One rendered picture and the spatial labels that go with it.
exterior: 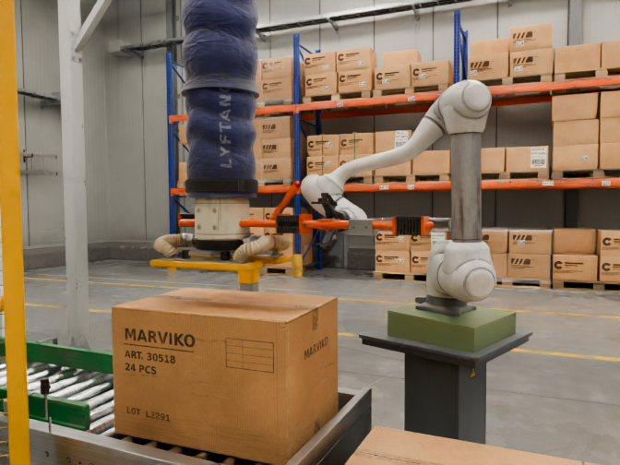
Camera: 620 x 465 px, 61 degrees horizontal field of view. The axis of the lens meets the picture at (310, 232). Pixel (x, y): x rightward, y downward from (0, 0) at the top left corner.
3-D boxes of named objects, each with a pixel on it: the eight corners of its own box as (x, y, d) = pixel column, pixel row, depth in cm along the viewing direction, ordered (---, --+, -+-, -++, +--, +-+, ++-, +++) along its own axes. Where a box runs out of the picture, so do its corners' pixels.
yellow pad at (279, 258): (187, 260, 178) (187, 245, 177) (205, 257, 187) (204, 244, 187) (277, 265, 164) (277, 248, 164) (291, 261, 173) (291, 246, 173)
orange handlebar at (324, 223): (149, 228, 174) (149, 217, 174) (202, 224, 202) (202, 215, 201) (431, 232, 137) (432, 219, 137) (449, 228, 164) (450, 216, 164)
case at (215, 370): (113, 433, 164) (111, 305, 162) (190, 391, 201) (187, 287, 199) (289, 469, 141) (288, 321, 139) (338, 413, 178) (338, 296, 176)
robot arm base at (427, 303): (426, 301, 223) (427, 288, 222) (477, 309, 209) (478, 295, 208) (405, 307, 209) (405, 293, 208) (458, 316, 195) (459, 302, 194)
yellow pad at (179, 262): (149, 267, 160) (149, 250, 160) (170, 263, 169) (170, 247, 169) (245, 271, 147) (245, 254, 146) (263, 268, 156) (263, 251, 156)
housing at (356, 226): (347, 235, 146) (347, 219, 146) (355, 233, 152) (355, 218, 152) (372, 235, 143) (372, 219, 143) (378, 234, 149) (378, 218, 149)
